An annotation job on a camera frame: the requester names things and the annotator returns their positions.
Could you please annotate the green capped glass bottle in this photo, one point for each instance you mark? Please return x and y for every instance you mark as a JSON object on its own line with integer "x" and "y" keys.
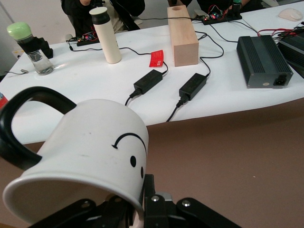
{"x": 40, "y": 64}

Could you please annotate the person in black clothes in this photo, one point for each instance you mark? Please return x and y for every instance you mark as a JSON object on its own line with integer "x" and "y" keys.
{"x": 78, "y": 14}

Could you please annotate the black mains lead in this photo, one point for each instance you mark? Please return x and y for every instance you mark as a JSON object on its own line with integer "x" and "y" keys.
{"x": 133, "y": 93}
{"x": 178, "y": 107}

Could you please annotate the red card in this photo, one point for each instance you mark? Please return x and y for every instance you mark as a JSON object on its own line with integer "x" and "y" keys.
{"x": 156, "y": 59}

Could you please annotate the black power adapter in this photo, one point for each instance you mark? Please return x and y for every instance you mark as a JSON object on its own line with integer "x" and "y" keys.
{"x": 147, "y": 82}
{"x": 192, "y": 86}

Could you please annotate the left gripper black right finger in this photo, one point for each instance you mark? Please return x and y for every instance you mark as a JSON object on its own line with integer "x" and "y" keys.
{"x": 152, "y": 213}

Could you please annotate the black circuit board with leds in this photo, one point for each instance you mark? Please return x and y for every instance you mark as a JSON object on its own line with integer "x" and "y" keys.
{"x": 86, "y": 39}
{"x": 212, "y": 17}

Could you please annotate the cream thermos flask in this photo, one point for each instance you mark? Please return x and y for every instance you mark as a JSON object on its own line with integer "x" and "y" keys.
{"x": 110, "y": 42}

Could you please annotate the black plastic holder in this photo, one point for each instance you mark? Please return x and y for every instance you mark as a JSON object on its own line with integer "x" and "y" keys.
{"x": 45, "y": 47}

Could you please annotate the black stand with green part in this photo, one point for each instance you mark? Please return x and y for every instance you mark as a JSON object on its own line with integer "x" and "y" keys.
{"x": 234, "y": 13}

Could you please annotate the light wooden block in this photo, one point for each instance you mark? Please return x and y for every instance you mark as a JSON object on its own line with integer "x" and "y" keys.
{"x": 184, "y": 42}

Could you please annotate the grey finned power supply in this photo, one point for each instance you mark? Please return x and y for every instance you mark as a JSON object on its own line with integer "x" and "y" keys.
{"x": 294, "y": 50}
{"x": 263, "y": 59}

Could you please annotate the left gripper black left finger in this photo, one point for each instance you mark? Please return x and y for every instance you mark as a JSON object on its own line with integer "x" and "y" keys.
{"x": 83, "y": 213}

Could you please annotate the pale computer mouse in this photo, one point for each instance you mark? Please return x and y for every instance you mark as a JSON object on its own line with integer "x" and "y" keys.
{"x": 291, "y": 14}

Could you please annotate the red object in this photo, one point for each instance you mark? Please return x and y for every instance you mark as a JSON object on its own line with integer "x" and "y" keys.
{"x": 2, "y": 101}

